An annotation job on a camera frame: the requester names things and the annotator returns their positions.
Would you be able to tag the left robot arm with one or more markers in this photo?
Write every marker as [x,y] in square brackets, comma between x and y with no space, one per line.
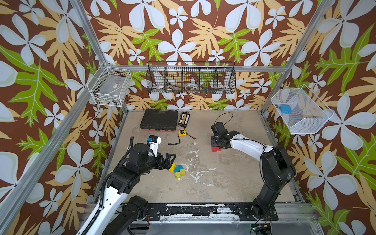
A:
[138,160]

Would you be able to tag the white wire basket left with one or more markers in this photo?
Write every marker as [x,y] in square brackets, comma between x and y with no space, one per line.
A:
[109,85]

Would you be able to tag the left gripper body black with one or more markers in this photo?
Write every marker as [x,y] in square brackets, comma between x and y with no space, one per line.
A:
[158,162]

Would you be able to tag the black wire basket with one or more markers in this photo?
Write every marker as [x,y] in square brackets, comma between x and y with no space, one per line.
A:
[191,77]

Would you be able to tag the yellow rectangular block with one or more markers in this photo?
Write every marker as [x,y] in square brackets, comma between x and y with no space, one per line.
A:
[172,168]

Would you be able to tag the teal block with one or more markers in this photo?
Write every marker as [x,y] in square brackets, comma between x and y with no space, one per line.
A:
[178,168]

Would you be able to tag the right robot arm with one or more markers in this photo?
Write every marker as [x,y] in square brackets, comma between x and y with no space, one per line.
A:
[276,165]

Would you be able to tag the yellow tape measure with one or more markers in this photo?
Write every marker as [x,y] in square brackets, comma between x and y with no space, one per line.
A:
[181,133]

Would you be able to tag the white mesh basket right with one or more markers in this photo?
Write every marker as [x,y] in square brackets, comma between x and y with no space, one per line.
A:
[309,112]

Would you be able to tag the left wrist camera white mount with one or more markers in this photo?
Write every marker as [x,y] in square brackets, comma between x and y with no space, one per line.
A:
[153,142]

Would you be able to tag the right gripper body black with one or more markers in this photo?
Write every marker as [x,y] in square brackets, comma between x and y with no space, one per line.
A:
[217,141]

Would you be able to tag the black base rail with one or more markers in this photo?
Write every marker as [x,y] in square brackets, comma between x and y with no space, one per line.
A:
[242,211]

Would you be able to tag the red arch block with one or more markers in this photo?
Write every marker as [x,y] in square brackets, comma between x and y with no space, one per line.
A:
[216,149]

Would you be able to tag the black tool case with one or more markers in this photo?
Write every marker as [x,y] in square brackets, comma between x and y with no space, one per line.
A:
[159,120]

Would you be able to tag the blue object in basket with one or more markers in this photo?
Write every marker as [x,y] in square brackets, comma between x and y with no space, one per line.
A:
[285,109]

